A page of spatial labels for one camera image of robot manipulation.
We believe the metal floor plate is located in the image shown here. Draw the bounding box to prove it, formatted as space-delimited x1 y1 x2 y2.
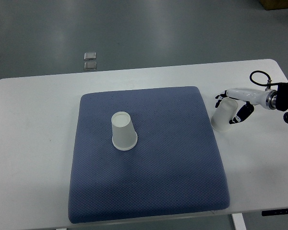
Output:
84 51 96 60
84 61 97 71

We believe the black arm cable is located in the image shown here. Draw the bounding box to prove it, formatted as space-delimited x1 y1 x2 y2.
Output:
249 70 279 90

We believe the upper metal floor plate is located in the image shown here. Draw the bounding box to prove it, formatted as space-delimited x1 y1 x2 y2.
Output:
84 51 96 60

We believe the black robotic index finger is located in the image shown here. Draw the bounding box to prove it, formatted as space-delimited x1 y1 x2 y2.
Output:
215 90 227 99

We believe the white paper cup on mat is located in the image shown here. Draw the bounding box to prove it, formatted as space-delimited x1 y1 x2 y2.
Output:
111 111 138 151

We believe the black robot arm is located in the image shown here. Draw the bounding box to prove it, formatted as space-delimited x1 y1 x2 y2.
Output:
215 83 288 124

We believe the brown cardboard box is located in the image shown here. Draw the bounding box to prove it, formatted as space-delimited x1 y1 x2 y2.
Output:
259 0 288 10

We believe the black desk control panel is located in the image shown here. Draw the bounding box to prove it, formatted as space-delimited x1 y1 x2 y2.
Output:
261 208 288 217

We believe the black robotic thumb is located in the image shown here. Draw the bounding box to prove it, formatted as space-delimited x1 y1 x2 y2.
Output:
229 102 254 124

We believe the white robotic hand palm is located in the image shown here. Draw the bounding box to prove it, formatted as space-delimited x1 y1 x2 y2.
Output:
226 88 277 110

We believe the blue textured cushion mat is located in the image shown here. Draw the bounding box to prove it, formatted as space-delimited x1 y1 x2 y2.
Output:
68 86 230 224

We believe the lower metal floor plate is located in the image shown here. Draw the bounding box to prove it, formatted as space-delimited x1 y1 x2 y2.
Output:
84 61 97 71

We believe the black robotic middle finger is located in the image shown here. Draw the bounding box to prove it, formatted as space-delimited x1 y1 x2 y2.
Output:
215 97 223 108

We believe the white paper cup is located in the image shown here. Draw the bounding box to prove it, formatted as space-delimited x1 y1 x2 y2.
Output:
111 111 138 151
210 98 238 132

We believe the white table leg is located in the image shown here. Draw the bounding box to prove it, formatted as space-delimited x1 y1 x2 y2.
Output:
231 213 247 230

